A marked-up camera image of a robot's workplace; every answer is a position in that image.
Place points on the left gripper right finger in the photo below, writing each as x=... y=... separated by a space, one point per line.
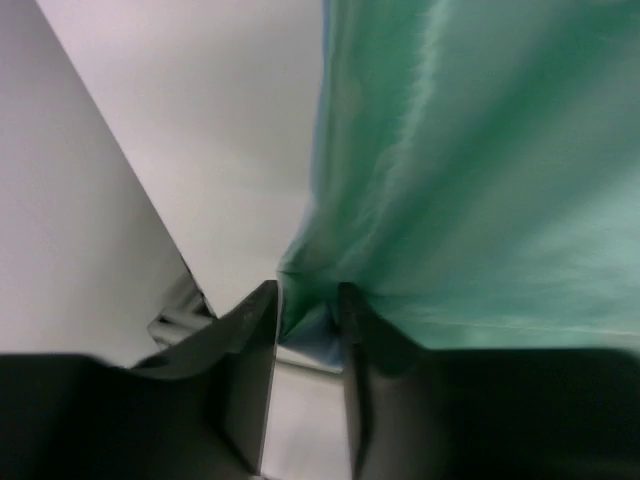
x=416 y=413

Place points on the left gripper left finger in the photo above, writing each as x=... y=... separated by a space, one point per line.
x=196 y=410

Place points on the light blue pillowcase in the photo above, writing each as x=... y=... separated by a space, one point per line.
x=475 y=174

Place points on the aluminium frame rail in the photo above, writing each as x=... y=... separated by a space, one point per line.
x=187 y=312

